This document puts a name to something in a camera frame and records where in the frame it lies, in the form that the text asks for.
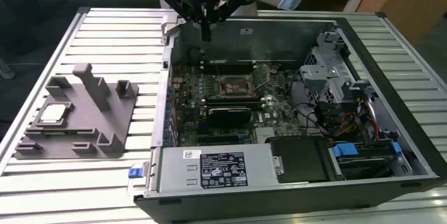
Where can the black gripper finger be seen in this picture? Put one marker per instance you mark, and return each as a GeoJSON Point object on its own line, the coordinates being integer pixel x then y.
{"type": "Point", "coordinates": [181, 6]}
{"type": "Point", "coordinates": [222, 12]}

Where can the silver CPU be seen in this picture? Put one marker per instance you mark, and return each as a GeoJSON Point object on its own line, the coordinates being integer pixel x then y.
{"type": "Point", "coordinates": [53, 114]}

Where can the CPU socket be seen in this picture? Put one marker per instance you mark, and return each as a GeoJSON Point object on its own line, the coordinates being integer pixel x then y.
{"type": "Point", "coordinates": [232, 81]}

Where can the white case sticker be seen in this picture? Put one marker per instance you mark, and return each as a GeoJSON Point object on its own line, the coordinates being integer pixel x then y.
{"type": "Point", "coordinates": [245, 31]}

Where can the RAM slot with white clips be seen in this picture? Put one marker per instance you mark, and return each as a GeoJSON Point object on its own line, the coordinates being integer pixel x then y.
{"type": "Point", "coordinates": [226, 62]}
{"type": "Point", "coordinates": [226, 68]}

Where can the silver drive cage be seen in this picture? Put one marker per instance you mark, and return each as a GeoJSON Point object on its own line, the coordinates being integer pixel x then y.
{"type": "Point", "coordinates": [319, 73]}

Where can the green motherboard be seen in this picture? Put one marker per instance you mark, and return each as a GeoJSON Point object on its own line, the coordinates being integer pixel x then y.
{"type": "Point", "coordinates": [279, 98]}

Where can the silver chipset heat sink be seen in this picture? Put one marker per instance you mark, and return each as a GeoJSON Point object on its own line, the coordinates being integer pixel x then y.
{"type": "Point", "coordinates": [265, 134]}

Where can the grey parts rack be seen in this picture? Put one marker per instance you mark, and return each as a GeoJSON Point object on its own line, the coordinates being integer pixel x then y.
{"type": "Point", "coordinates": [86, 129]}

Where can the wooden cabinet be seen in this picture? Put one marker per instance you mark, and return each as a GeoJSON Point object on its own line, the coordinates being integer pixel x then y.
{"type": "Point", "coordinates": [415, 1]}

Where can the grey stand foot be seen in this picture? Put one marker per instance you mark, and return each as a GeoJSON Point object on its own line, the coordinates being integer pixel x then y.
{"type": "Point", "coordinates": [5, 73]}

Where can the black rating label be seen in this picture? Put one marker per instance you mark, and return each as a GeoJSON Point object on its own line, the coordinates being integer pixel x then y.
{"type": "Point", "coordinates": [221, 170]}

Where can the black plastic shroud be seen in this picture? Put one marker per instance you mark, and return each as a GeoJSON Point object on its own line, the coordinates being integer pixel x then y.
{"type": "Point", "coordinates": [300, 161]}

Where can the silver power supply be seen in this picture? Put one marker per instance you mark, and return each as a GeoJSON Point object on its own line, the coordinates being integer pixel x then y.
{"type": "Point", "coordinates": [170, 171]}

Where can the blue disk carrier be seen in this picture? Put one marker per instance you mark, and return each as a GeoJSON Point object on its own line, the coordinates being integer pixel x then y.
{"type": "Point", "coordinates": [345, 150]}

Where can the blue latch tab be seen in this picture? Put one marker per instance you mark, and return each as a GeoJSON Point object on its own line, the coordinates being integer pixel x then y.
{"type": "Point", "coordinates": [136, 173]}

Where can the blue plastic clip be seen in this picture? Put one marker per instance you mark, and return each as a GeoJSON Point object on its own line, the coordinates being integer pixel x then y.
{"type": "Point", "coordinates": [395, 148]}

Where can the black hard disk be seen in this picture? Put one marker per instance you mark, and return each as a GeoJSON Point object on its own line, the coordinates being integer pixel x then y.
{"type": "Point", "coordinates": [365, 167]}

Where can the black PC case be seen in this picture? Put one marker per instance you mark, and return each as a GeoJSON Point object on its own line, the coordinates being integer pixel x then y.
{"type": "Point", "coordinates": [244, 205]}

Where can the grey plastic bracket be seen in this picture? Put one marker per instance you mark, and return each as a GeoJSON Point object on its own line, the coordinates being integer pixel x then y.
{"type": "Point", "coordinates": [356, 88]}

